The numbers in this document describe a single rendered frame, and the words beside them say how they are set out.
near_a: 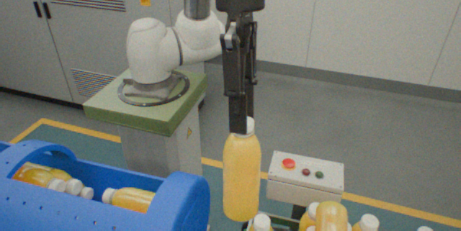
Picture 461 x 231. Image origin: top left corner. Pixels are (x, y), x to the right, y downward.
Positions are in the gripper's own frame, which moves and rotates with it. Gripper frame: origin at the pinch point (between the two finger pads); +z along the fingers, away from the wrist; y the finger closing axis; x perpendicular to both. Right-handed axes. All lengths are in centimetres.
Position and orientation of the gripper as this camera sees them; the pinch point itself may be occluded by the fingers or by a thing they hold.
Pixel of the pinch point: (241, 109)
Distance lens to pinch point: 56.3
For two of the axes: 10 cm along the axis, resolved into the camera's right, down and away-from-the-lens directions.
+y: -3.0, 3.7, -8.8
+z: 0.3, 9.3, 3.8
